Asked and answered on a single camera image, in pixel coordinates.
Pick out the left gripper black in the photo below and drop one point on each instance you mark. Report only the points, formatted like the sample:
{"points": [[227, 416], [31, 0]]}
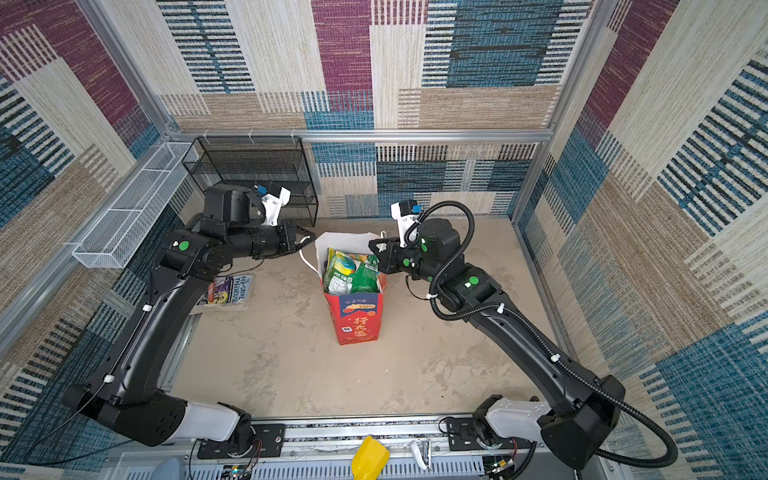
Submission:
{"points": [[287, 231]]}

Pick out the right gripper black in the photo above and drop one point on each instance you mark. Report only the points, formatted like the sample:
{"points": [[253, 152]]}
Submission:
{"points": [[387, 259]]}

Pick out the green snack bag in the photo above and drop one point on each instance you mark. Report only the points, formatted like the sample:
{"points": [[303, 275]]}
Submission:
{"points": [[348, 273]]}

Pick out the red paper gift bag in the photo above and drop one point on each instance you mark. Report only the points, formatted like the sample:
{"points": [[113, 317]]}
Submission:
{"points": [[356, 318]]}

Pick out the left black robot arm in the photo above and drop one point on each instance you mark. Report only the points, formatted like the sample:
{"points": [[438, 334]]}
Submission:
{"points": [[123, 393]]}

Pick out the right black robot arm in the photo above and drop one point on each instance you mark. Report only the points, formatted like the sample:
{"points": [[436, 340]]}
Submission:
{"points": [[581, 410]]}

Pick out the blue white snack pack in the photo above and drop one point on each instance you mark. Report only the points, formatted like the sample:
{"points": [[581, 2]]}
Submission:
{"points": [[226, 293]]}

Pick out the silver metal clip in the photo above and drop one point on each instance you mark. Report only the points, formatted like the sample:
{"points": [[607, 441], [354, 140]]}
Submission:
{"points": [[421, 452]]}

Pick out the yellow plastic object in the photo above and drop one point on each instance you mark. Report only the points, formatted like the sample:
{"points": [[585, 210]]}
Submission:
{"points": [[369, 460]]}

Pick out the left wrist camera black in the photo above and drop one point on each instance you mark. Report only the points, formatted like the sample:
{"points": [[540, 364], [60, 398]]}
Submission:
{"points": [[239, 206]]}

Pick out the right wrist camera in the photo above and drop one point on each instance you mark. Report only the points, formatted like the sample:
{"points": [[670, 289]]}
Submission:
{"points": [[407, 215]]}

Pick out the black wire mesh shelf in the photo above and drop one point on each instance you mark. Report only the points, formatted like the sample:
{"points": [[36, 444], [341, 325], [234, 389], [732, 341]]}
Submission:
{"points": [[248, 161]]}

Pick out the white wire mesh basket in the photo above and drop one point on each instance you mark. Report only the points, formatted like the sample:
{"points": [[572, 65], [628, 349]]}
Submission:
{"points": [[117, 234]]}

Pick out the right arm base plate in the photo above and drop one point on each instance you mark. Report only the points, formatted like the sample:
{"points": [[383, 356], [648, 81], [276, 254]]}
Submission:
{"points": [[464, 433]]}

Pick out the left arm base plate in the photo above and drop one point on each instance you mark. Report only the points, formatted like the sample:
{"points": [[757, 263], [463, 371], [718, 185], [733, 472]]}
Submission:
{"points": [[264, 441]]}

